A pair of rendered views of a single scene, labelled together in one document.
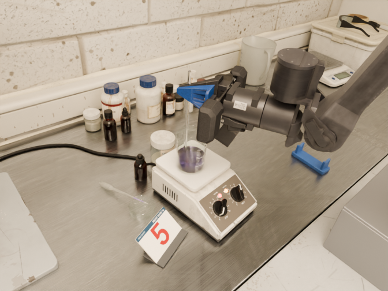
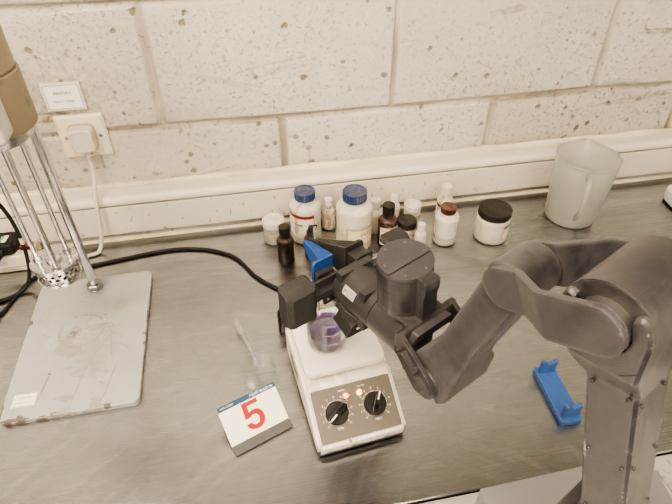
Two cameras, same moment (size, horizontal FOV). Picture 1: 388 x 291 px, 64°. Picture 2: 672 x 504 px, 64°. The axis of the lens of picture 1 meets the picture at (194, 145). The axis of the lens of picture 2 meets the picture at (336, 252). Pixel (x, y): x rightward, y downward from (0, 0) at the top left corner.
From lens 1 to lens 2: 36 cm
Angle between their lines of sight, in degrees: 26
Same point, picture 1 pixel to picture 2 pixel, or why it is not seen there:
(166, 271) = (237, 462)
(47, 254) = (134, 385)
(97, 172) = (242, 305)
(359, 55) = not seen: outside the picture
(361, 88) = (457, 334)
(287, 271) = not seen: outside the picture
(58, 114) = (237, 211)
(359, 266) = not seen: outside the picture
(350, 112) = (452, 361)
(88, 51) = (291, 136)
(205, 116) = (282, 299)
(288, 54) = (396, 251)
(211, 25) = (509, 113)
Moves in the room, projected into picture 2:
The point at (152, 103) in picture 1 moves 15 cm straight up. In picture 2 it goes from (352, 227) to (354, 159)
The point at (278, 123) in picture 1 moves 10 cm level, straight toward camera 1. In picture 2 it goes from (383, 335) to (310, 385)
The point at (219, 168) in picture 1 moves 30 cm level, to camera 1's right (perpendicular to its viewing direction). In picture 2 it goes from (361, 358) to (575, 466)
